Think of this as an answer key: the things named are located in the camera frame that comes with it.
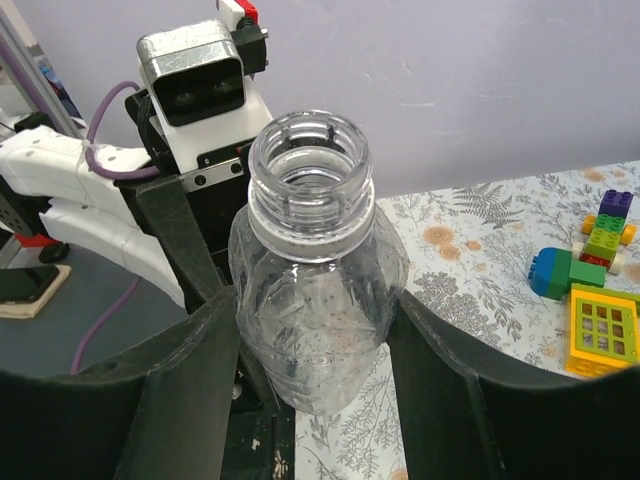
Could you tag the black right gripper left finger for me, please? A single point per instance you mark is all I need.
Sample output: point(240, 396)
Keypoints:
point(158, 410)

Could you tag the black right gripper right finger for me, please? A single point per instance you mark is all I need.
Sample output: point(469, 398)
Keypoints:
point(469, 411)

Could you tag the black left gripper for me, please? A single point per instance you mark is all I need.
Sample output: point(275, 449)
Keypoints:
point(189, 214)

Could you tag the clear plastic bottle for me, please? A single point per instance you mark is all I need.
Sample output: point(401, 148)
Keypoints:
point(317, 266)

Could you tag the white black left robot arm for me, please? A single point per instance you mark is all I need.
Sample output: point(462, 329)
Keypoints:
point(71, 191)

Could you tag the yellow window toy block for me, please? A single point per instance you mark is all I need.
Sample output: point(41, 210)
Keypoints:
point(603, 327)

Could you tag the black smartphone on pad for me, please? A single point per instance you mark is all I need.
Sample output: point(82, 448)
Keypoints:
point(26, 285)

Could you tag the green blue toy blocks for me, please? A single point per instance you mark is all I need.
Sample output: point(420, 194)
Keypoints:
point(553, 271)

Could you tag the toy block car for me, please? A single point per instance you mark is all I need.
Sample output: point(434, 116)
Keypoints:
point(606, 232)

